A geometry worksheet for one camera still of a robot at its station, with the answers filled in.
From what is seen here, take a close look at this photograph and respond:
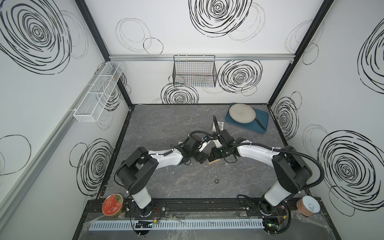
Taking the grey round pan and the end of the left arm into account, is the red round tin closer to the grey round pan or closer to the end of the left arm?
the end of the left arm

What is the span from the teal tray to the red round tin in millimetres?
844

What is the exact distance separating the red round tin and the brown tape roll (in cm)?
89

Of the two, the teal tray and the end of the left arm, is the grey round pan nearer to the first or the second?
the teal tray

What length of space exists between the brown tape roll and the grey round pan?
0.48m

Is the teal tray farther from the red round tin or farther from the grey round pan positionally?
the red round tin

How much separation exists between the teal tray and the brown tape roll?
0.45 m

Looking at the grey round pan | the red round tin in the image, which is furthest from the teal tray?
the red round tin

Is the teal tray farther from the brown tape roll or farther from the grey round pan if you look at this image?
the brown tape roll

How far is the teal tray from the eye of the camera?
3.52 feet

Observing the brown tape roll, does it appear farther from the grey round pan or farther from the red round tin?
the red round tin

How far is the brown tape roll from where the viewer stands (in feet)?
2.28

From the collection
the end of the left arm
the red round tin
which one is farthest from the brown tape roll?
the red round tin

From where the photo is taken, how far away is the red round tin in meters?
0.71

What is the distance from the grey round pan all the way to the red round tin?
88 cm
